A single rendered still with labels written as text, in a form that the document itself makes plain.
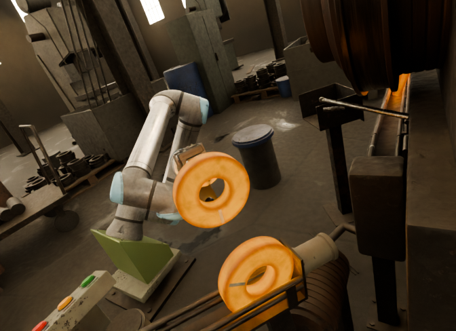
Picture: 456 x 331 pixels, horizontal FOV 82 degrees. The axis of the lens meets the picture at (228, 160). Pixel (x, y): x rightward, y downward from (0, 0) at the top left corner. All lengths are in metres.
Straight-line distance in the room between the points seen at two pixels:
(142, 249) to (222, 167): 1.04
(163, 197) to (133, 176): 0.11
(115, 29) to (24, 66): 9.61
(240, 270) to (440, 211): 0.30
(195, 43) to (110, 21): 1.22
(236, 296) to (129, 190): 0.43
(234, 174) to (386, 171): 0.29
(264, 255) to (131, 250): 1.01
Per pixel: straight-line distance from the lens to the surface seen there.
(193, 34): 4.21
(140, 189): 0.79
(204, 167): 0.48
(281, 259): 0.54
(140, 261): 1.49
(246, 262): 0.49
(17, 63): 12.97
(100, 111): 3.53
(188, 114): 1.23
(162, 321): 0.58
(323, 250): 0.59
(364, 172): 0.59
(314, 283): 0.73
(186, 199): 0.50
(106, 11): 3.62
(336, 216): 1.68
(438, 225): 0.38
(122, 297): 1.77
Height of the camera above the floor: 1.12
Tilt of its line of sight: 25 degrees down
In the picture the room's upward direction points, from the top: 20 degrees counter-clockwise
